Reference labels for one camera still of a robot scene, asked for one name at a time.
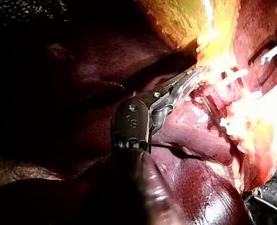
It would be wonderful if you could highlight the thin tube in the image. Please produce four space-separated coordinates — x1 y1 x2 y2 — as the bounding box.
200 86 233 111

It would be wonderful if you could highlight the dark red liver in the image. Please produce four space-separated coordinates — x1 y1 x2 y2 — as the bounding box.
0 0 277 225

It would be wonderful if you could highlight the right arm instrument jaw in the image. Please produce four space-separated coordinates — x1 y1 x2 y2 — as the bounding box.
260 38 277 66

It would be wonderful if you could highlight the gallbladder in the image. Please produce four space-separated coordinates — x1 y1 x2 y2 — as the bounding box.
133 0 241 85

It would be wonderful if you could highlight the white clip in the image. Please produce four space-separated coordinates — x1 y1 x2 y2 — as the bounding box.
219 68 249 83

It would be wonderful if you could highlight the left arm instrument jaw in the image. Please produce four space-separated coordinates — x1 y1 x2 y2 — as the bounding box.
169 78 201 106
165 66 209 91

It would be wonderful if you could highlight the pale fatty tissue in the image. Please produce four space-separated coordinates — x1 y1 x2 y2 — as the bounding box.
0 150 68 189
219 79 277 193

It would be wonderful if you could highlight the left arm instrument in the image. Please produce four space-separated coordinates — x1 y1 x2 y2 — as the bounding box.
109 88 175 154

